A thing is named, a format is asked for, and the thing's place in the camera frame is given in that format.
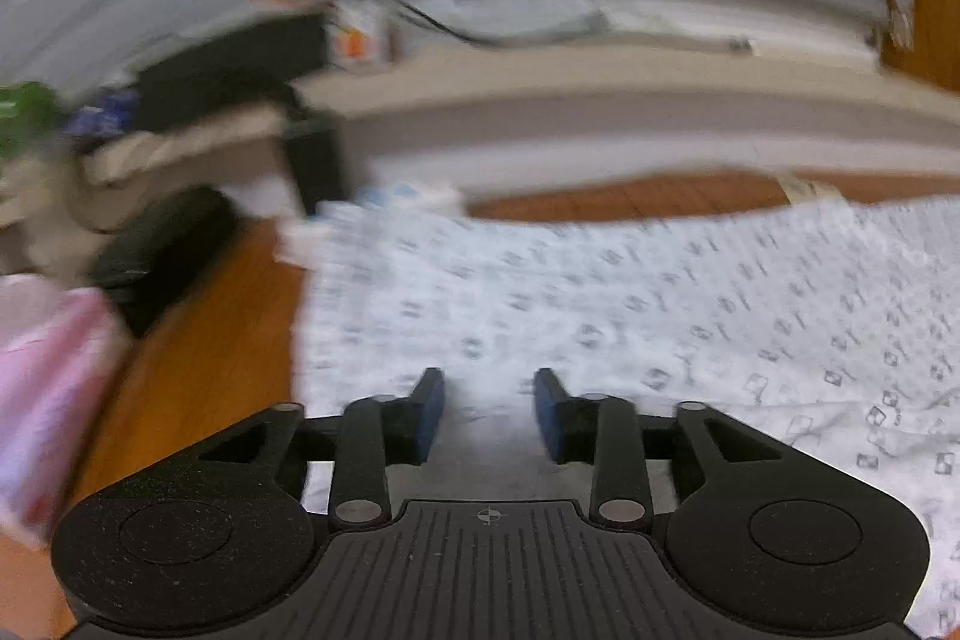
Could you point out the green object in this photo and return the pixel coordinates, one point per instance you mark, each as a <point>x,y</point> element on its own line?
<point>26,115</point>

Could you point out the black pouch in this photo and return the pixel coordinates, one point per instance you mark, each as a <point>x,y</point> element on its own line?
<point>165,257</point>

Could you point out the beige paper label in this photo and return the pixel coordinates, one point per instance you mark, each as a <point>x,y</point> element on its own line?
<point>810,189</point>

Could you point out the black box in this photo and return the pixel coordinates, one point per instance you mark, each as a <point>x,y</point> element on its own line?
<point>232,70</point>

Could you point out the clear plastic sheet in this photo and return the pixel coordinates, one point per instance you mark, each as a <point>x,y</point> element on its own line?
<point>525,18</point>

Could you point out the white orange packet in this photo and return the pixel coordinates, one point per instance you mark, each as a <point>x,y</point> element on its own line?
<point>360,33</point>

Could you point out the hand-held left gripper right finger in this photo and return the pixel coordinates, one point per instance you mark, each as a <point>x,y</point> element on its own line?
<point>551,422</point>

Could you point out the clear plastic clip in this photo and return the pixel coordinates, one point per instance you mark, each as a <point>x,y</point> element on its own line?
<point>900,3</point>

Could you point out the blue packet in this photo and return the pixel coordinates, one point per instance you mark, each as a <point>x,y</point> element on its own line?
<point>101,115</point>

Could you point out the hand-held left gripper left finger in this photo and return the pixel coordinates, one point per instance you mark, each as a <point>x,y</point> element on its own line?
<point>429,419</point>

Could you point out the pink cloth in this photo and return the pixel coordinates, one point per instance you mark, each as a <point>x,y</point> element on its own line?
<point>45,400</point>

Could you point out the beige windowsill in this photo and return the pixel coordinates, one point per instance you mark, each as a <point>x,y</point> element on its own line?
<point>600,108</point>

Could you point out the white patterned pajama pants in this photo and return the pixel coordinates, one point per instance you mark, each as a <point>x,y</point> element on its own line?
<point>637,310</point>

